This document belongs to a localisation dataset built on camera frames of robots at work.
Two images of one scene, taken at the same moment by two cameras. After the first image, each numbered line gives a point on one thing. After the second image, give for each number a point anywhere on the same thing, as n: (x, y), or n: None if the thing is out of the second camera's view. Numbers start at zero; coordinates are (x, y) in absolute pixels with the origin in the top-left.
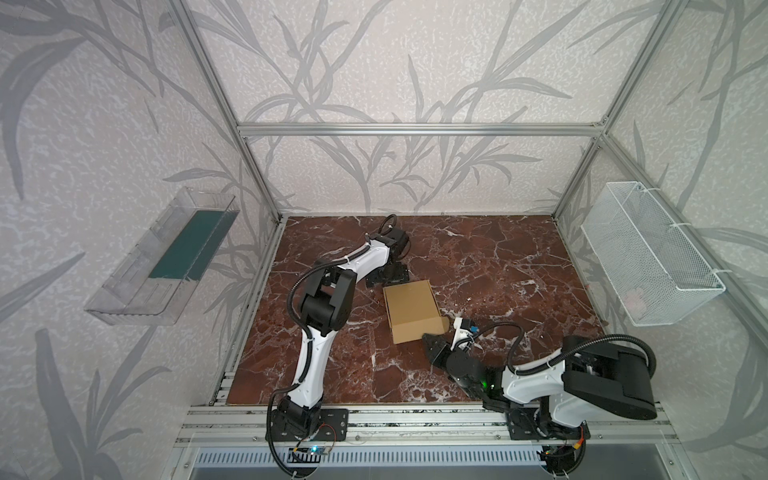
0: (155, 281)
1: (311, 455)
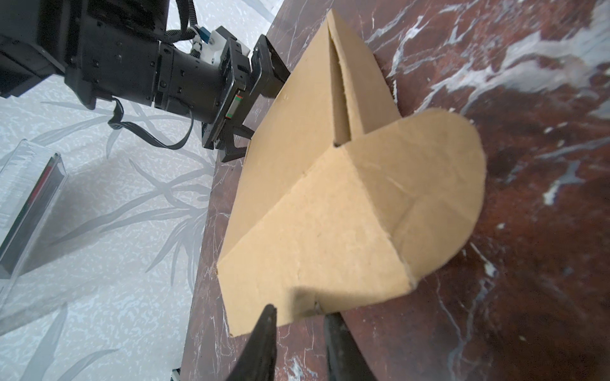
0: (32, 181)
1: None
